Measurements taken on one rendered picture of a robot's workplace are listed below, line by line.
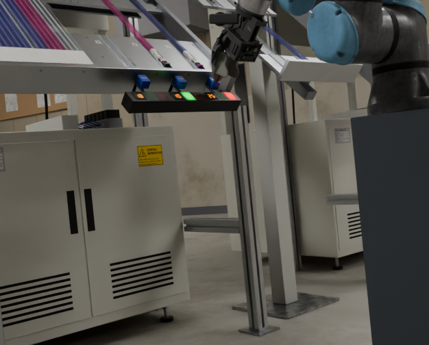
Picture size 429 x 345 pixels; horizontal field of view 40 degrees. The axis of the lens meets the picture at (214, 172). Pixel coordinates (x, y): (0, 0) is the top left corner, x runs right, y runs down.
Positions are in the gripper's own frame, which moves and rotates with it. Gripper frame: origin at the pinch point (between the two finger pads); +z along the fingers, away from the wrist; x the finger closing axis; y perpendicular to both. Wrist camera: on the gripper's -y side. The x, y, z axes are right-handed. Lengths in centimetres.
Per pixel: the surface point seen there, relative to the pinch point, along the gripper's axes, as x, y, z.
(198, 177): 263, -231, 258
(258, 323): 10, 43, 53
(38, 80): -47.1, -2.4, 3.9
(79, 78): -37.4, -2.4, 3.1
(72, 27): -4, -69, 24
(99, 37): -23.6, -20.8, 2.4
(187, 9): 238, -305, 116
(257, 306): 10, 40, 50
